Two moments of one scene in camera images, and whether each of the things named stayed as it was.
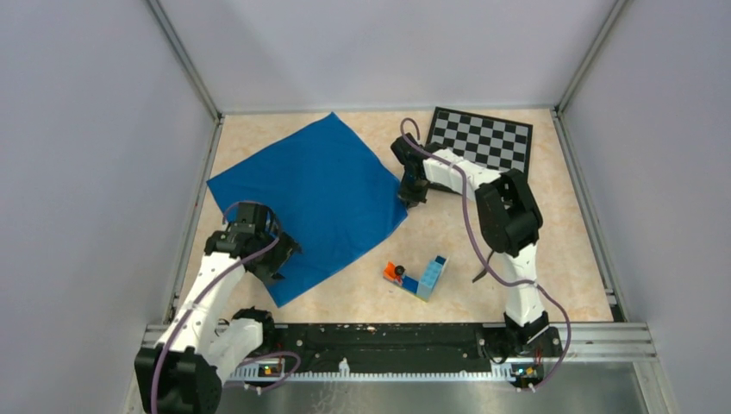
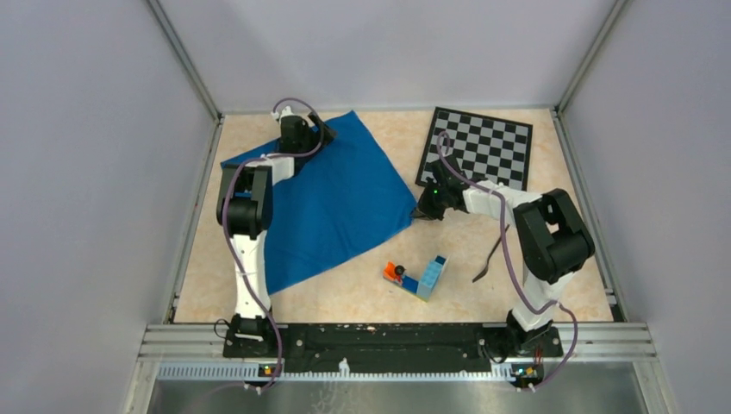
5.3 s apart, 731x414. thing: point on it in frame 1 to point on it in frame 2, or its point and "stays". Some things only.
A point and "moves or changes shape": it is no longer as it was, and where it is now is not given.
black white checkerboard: [498, 144] stays
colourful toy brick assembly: [429, 278] stays
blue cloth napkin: [330, 191] moves or changes shape
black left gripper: [284, 248] to [323, 135]
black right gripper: [410, 198] to [423, 208]
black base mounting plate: [409, 348] stays
